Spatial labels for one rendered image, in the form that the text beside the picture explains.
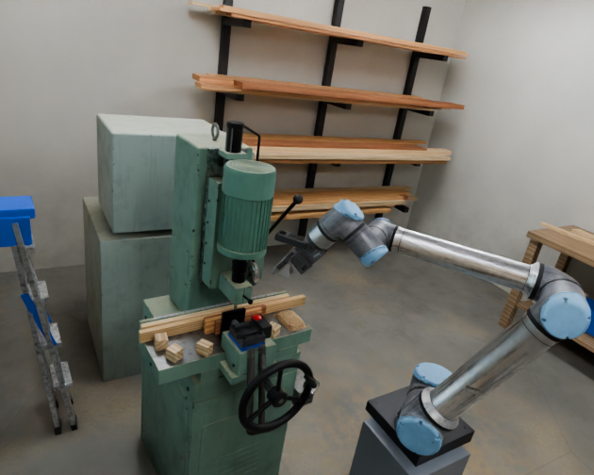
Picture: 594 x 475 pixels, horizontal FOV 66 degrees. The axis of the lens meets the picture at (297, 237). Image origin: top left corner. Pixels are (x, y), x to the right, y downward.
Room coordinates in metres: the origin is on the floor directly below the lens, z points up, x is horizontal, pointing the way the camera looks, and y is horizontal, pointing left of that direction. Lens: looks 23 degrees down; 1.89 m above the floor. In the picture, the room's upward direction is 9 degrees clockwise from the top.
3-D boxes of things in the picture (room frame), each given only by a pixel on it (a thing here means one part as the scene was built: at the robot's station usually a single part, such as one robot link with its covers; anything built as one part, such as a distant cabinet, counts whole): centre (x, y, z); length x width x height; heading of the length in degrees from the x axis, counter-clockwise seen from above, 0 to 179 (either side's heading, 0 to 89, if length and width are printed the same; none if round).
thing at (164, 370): (1.35, 0.16, 0.87); 0.61 x 0.30 x 0.06; 127
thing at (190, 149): (1.69, 0.37, 1.16); 0.22 x 0.22 x 0.72; 37
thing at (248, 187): (1.46, 0.19, 1.35); 0.18 x 0.18 x 0.31
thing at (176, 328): (1.45, 0.20, 0.92); 0.68 x 0.02 x 0.04; 127
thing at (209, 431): (1.56, 0.26, 0.35); 0.58 x 0.45 x 0.71; 37
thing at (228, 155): (1.58, 0.27, 1.53); 0.08 x 0.08 x 0.17; 37
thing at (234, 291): (1.48, 0.20, 1.03); 0.14 x 0.07 x 0.09; 37
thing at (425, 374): (1.37, -0.58, 0.79); 0.17 x 0.15 x 0.18; 159
